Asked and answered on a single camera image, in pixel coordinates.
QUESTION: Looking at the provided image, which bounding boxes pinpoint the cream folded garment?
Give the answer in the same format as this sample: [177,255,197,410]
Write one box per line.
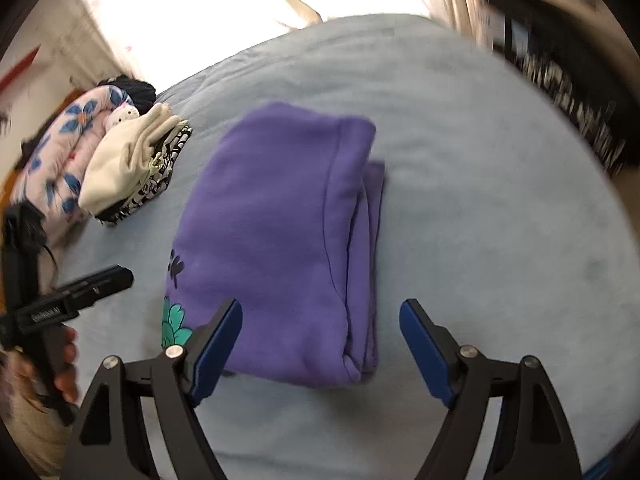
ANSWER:
[78,103,190,216]

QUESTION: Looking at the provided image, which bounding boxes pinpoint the purple zip hoodie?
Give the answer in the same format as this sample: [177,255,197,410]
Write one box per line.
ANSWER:
[161,101,387,388]

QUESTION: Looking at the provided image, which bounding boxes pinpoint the black white patterned folded clothes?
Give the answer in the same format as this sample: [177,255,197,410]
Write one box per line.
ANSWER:
[95,125,193,226]

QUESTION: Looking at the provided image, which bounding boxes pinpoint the floral quilt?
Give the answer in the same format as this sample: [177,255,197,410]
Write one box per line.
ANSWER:
[10,85,141,233]

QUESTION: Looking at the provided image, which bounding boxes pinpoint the person's left forearm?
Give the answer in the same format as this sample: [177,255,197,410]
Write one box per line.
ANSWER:
[0,390,71,478]

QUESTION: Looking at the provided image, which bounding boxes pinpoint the dark knit cloth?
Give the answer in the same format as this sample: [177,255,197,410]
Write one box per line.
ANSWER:
[97,75,157,113]

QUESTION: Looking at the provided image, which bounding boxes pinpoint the red wall decoration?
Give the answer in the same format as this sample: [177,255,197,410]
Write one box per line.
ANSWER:
[0,47,41,93]

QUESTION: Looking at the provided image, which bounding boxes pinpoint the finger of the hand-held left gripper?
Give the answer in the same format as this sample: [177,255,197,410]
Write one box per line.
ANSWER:
[52,265,135,317]

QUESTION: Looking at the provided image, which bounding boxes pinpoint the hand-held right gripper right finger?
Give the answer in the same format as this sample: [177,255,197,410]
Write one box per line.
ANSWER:
[399,298,583,480]

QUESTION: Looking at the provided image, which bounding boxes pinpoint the black case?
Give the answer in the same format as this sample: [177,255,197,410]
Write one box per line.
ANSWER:
[482,0,616,111]

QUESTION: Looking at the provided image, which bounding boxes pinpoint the bed with light blue blanket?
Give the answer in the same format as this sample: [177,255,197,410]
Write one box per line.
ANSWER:
[35,14,636,480]

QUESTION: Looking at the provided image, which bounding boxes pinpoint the person's left hand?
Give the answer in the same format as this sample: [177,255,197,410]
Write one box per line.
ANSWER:
[0,327,81,406]

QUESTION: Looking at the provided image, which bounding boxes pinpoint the white plush toy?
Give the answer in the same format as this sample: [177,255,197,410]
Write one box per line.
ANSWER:
[107,101,140,128]

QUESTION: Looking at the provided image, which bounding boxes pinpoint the black white patterned garment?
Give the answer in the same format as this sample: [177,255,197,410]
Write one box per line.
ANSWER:
[515,50,628,176]

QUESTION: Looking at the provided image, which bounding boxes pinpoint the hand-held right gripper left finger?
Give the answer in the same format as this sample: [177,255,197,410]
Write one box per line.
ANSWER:
[59,298,244,480]

